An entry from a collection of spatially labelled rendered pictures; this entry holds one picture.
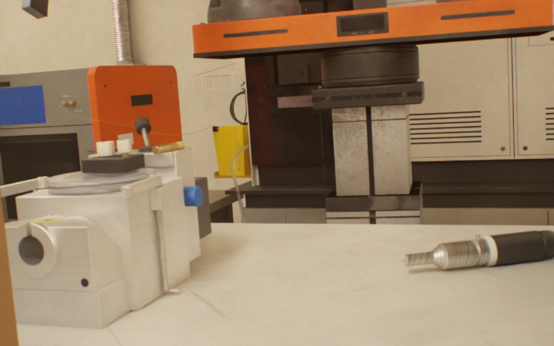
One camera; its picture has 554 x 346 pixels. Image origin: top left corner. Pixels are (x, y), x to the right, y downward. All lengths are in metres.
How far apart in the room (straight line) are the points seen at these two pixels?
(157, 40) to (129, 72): 1.78
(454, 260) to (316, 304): 0.13
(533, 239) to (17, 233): 0.41
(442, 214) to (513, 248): 1.44
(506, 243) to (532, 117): 1.47
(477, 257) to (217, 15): 0.64
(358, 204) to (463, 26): 0.30
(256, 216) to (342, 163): 1.14
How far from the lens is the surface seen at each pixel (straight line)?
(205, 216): 0.72
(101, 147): 0.63
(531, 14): 1.06
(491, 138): 2.09
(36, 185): 0.63
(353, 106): 1.06
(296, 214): 2.16
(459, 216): 2.06
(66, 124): 1.86
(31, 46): 4.13
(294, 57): 2.20
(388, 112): 1.08
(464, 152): 2.10
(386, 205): 1.08
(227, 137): 2.31
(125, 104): 1.89
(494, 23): 1.05
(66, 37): 3.99
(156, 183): 0.56
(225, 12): 1.11
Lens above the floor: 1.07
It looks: 7 degrees down
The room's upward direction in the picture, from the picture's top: 4 degrees counter-clockwise
